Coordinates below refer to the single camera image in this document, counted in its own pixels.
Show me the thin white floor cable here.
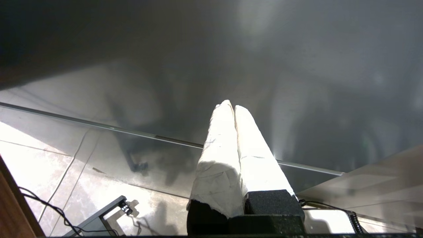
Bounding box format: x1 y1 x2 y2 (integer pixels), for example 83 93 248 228
38 129 91 222

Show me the pale grey cabinet panel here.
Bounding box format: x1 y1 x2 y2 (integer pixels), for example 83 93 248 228
297 145 423 229

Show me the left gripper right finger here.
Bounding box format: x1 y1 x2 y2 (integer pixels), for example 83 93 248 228
235 106 305 218

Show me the metal trim rail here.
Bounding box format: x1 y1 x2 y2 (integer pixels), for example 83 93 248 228
0 102 346 177

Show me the brown wooden furniture panel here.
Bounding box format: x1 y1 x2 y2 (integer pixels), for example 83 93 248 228
0 155 46 237

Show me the coiled black cable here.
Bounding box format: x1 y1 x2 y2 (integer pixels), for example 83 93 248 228
298 199 365 234

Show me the grey metal stand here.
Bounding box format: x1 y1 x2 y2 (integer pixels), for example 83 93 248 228
63 195 133 237

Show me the glossy grey appliance panel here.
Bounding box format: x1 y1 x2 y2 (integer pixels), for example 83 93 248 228
0 0 423 176

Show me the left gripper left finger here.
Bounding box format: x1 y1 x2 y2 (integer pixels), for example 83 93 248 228
187 100 245 236

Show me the thin black floor cable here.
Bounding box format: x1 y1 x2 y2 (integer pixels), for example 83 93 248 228
19 187 119 236

